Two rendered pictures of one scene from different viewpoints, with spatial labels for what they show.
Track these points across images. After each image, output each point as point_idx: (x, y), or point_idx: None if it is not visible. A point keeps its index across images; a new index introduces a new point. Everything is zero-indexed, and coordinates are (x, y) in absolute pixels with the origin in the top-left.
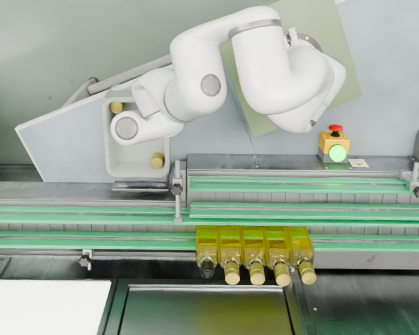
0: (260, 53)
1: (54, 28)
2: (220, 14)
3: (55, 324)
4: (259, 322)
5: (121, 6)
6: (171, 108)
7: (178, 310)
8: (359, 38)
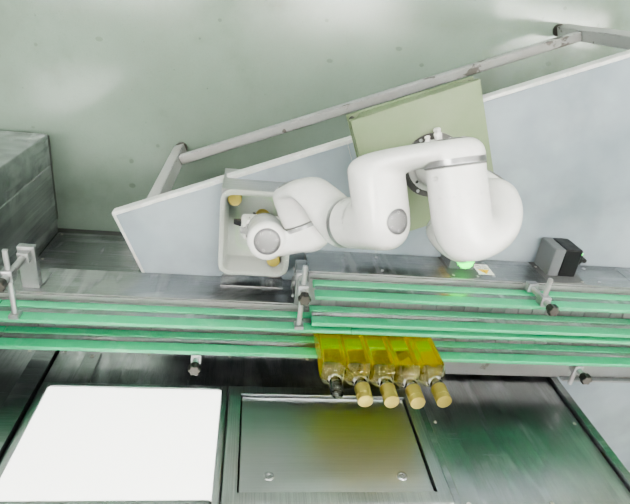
0: (466, 195)
1: (140, 85)
2: (326, 85)
3: (167, 445)
4: (386, 442)
5: (218, 66)
6: (338, 235)
7: (299, 426)
8: (498, 140)
